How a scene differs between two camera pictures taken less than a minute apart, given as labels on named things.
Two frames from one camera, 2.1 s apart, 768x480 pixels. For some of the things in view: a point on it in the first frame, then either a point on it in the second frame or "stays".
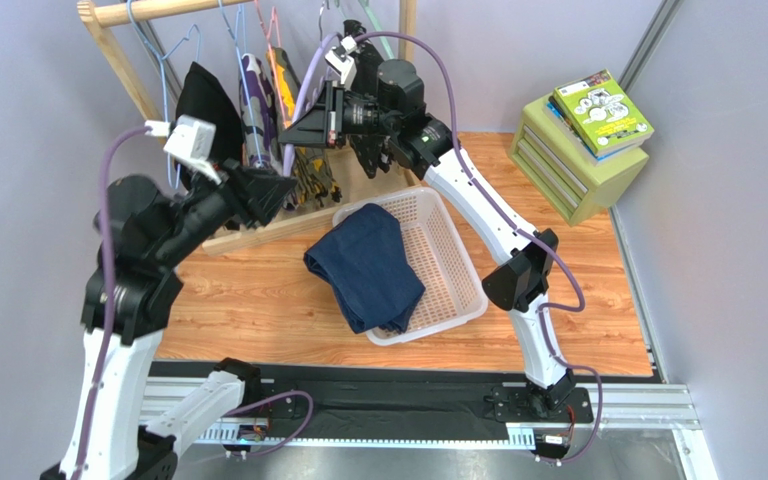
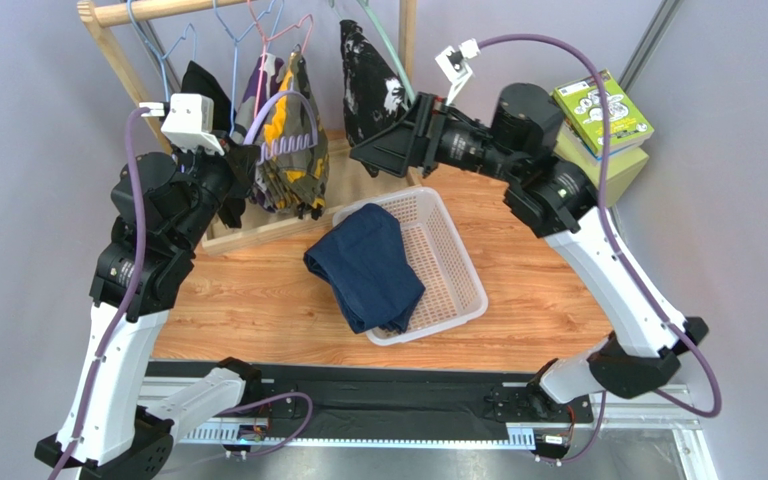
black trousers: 202,96 stays
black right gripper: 334,118 to 425,133
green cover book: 604,113 stays
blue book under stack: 579,141 stays
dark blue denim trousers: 363,257 stays
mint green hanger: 365,3 stays
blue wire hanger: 240,44 to 251,27
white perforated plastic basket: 455,293 stays
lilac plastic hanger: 289,150 to 286,149
